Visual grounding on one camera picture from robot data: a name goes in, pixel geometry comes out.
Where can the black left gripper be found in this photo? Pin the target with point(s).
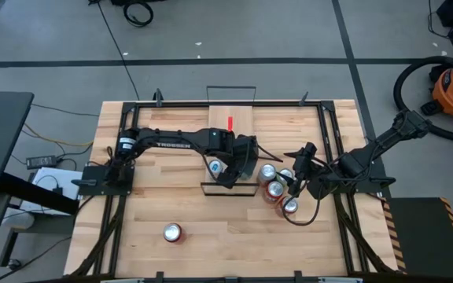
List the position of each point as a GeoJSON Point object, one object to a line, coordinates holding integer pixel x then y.
{"type": "Point", "coordinates": [246, 151]}

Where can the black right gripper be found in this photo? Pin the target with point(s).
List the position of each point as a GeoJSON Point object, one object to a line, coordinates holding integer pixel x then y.
{"type": "Point", "coordinates": [307, 169]}

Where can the light green soda can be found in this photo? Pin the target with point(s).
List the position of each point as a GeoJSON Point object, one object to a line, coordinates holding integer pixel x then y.
{"type": "Point", "coordinates": [285, 174]}

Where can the white pink Spindrift can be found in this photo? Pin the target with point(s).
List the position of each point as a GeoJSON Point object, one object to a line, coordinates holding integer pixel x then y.
{"type": "Point", "coordinates": [267, 171]}

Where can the red strawberry Fanta can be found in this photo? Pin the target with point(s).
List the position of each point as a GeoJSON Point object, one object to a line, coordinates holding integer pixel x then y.
{"type": "Point", "coordinates": [275, 189]}
{"type": "Point", "coordinates": [290, 205]}

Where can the blue silver Red Bull can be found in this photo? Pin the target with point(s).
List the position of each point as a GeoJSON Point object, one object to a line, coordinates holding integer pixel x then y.
{"type": "Point", "coordinates": [215, 166]}

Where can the red cola can black script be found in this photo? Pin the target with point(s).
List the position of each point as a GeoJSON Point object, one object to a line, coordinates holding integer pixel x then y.
{"type": "Point", "coordinates": [172, 232]}

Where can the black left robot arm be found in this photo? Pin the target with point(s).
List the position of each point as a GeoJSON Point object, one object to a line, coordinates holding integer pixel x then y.
{"type": "Point", "coordinates": [171, 139]}

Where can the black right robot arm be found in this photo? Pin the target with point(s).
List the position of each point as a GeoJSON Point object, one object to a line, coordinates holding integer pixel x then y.
{"type": "Point", "coordinates": [387, 137]}

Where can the red tape strip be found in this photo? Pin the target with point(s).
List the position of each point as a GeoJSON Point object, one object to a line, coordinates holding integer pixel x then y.
{"type": "Point", "coordinates": [230, 123]}

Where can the orange shop vacuum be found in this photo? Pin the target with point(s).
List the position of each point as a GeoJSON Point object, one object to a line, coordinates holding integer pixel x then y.
{"type": "Point", "coordinates": [397, 92]}
{"type": "Point", "coordinates": [452, 90]}

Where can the black hazard striped platform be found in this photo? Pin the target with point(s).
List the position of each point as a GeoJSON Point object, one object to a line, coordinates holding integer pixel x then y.
{"type": "Point", "coordinates": [427, 236]}

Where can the white paper sheet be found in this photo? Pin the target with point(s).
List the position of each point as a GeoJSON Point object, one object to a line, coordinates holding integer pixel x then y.
{"type": "Point", "coordinates": [45, 175]}

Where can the black power adapter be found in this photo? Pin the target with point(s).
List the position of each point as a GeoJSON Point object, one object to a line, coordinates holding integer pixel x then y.
{"type": "Point", "coordinates": [41, 161]}

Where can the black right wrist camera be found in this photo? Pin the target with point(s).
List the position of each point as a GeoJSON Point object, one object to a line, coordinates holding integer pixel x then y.
{"type": "Point", "coordinates": [310, 149]}

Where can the black aluminium table frame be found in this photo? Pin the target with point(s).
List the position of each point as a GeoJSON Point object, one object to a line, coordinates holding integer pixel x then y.
{"type": "Point", "coordinates": [171, 104]}

